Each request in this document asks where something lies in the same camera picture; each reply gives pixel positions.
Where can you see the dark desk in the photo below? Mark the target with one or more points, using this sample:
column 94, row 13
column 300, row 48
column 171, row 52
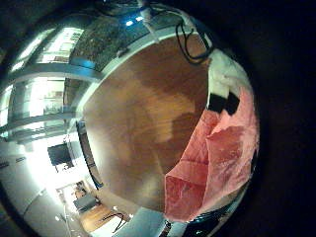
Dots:
column 85, row 201

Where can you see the pink cloth garment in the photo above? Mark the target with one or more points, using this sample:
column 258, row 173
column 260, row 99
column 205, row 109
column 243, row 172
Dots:
column 214, row 158

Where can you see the dark wall monitor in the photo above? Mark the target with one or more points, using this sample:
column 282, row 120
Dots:
column 60, row 154

